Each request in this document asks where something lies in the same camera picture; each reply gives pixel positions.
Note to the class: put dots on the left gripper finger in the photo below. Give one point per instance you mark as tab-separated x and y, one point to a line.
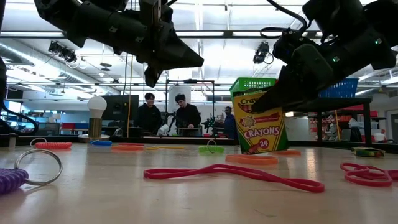
178	49
174	63

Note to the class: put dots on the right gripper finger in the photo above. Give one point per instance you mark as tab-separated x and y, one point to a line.
286	96

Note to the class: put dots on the green plastic basket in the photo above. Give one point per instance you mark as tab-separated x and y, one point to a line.
252	83

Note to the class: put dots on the blue plastic basket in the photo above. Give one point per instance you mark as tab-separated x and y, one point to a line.
342	90

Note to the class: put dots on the large crayon box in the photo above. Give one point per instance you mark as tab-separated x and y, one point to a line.
261	133

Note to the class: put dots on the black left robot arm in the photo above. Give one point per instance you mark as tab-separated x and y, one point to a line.
93	25

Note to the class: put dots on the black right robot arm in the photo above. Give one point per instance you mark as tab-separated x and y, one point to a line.
373	31

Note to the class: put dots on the background black robot arm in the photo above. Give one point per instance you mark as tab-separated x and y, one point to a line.
170	118
213	123

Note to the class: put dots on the black mesh metal shelf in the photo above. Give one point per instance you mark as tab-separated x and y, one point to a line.
342	102

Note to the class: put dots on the person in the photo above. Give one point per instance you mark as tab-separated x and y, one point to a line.
149	116
230	124
187	116

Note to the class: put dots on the orange rubber band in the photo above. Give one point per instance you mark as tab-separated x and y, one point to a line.
248	159
127	148
290	152

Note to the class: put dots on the black overhead beam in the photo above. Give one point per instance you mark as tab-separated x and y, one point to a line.
233	34

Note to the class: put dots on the shelving with red bins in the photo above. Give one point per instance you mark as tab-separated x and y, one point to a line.
345	119

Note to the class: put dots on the white cylindrical device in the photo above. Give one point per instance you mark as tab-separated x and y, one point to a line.
163	129

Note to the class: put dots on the black monitor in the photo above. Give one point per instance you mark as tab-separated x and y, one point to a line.
119	107

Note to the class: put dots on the yellow rubber band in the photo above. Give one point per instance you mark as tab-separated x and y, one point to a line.
168	147

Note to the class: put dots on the white bulb on brass base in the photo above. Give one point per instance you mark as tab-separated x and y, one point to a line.
97	107

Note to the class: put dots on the small yellow crayon box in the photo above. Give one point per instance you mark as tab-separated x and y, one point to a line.
367	152

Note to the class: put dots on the blue storage box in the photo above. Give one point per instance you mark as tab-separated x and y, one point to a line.
82	126

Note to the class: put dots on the red storage box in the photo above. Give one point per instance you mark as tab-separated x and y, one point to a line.
70	126

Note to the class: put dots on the black gantry frame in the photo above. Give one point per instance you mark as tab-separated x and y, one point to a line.
189	81

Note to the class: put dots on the black aluminium frame rail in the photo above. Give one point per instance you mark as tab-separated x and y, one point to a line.
149	140

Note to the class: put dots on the silver ventilation duct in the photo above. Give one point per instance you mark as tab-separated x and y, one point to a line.
25	57

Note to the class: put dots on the small white post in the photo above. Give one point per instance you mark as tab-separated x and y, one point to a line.
12	141

